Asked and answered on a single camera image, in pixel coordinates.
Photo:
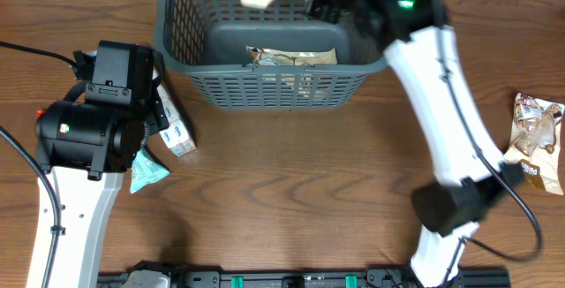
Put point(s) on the grey plastic basket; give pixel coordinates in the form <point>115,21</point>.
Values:
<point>209,40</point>

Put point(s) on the white patterned carton box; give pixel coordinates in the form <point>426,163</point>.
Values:
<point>177,136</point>

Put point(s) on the small teal snack packet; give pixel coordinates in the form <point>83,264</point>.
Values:
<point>146,171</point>

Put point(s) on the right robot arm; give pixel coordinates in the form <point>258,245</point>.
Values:
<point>471,175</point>

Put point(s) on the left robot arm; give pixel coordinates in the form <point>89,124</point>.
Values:
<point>85,144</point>

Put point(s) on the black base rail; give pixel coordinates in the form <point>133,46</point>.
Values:
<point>154,274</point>

